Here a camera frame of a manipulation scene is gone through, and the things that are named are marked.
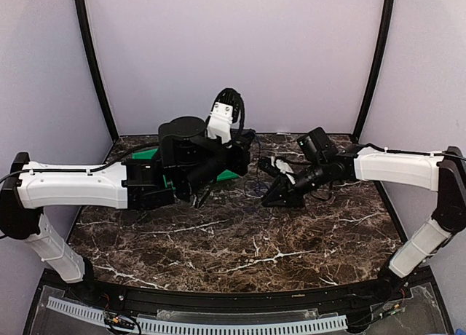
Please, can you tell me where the left black frame post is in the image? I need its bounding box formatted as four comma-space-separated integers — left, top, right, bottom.
74, 0, 119, 143

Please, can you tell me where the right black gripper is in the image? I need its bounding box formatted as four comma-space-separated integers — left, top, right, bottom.
261, 159, 329, 208

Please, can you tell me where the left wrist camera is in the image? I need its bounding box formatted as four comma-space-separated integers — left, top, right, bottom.
158, 117, 206, 168

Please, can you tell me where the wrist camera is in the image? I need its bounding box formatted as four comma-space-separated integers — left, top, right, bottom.
158, 117, 206, 168
297, 127, 339, 165

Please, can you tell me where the black frame post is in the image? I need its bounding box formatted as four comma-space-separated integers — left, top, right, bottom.
74, 0, 119, 143
352, 0, 395, 142

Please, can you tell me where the black front rail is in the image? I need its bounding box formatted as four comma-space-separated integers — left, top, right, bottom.
36, 269, 438, 318

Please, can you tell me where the right black frame post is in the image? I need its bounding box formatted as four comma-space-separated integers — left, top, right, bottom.
352, 0, 395, 142

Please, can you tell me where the left green plastic bin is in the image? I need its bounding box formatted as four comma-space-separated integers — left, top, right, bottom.
129, 148, 161, 164

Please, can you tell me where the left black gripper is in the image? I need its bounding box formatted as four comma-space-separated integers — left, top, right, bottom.
181, 128, 255, 197

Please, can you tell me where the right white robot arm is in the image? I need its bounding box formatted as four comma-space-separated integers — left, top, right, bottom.
259, 142, 465, 302

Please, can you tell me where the white slotted cable duct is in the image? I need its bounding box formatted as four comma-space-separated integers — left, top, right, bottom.
47, 296, 347, 334

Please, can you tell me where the right green plastic bin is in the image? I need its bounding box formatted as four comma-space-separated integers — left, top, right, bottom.
214, 170, 240, 182

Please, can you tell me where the dark blue cable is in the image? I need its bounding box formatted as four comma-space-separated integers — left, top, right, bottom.
243, 134, 269, 214

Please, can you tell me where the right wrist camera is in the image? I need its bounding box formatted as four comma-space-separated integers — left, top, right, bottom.
297, 127, 339, 165

